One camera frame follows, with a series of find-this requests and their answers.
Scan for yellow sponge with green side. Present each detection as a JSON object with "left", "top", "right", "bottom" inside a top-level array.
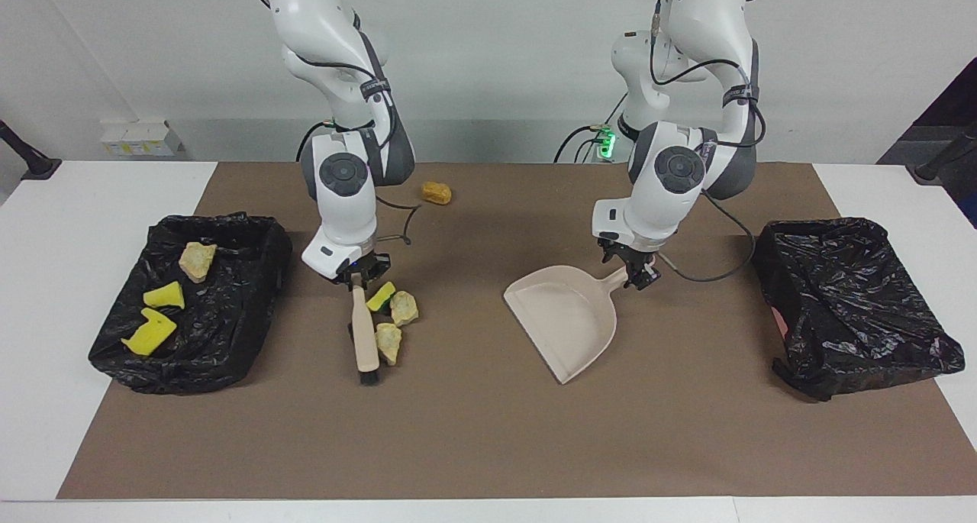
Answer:
[{"left": 366, "top": 280, "right": 397, "bottom": 313}]

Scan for beige crumbly foam chunk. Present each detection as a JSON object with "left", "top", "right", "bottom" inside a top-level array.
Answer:
[
  {"left": 373, "top": 321, "right": 404, "bottom": 366},
  {"left": 389, "top": 290, "right": 420, "bottom": 328}
]

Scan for beige hand brush black bristles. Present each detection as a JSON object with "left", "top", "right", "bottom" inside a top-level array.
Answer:
[{"left": 350, "top": 282, "right": 383, "bottom": 387}]

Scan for beige plastic dustpan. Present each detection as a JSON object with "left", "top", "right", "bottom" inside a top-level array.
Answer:
[{"left": 502, "top": 264, "right": 631, "bottom": 386}]

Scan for beige angular foam chunk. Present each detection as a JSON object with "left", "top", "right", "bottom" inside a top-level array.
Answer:
[{"left": 179, "top": 240, "right": 218, "bottom": 284}]

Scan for small yellow sponge piece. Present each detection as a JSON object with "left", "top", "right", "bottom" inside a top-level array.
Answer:
[{"left": 143, "top": 280, "right": 186, "bottom": 311}]

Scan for large yellow sponge piece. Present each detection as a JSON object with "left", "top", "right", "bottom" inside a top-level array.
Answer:
[{"left": 120, "top": 307, "right": 179, "bottom": 357}]

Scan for black bag lined trash bin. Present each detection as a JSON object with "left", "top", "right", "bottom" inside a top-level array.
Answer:
[{"left": 87, "top": 211, "right": 294, "bottom": 396}]

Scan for black bag lined pink bin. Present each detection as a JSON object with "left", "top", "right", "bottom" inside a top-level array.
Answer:
[{"left": 750, "top": 217, "right": 967, "bottom": 402}]

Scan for brown table mat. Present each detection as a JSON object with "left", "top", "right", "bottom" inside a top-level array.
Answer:
[{"left": 57, "top": 161, "right": 977, "bottom": 500}]

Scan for black stand foot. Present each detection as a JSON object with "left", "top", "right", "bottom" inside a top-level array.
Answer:
[
  {"left": 906, "top": 121, "right": 977, "bottom": 187},
  {"left": 0, "top": 119, "right": 63, "bottom": 181}
]

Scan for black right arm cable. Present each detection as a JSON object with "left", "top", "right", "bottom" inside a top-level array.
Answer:
[{"left": 290, "top": 48, "right": 422, "bottom": 247}]

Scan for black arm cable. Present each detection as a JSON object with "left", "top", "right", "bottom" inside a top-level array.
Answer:
[
  {"left": 647, "top": 0, "right": 766, "bottom": 284},
  {"left": 290, "top": 48, "right": 422, "bottom": 247}
]

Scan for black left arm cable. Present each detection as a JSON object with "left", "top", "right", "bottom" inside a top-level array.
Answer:
[{"left": 647, "top": 0, "right": 766, "bottom": 284}]

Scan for black left base cable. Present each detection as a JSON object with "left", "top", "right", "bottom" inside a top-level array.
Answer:
[{"left": 553, "top": 92, "right": 621, "bottom": 163}]

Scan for black base cable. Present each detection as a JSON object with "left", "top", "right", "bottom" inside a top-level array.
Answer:
[
  {"left": 553, "top": 92, "right": 621, "bottom": 163},
  {"left": 295, "top": 120, "right": 331, "bottom": 163}
]

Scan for black right base cable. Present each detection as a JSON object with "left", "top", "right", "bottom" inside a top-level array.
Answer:
[{"left": 295, "top": 120, "right": 331, "bottom": 163}]

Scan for white wall socket box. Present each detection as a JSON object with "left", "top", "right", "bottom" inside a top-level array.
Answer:
[{"left": 100, "top": 120, "right": 185, "bottom": 158}]

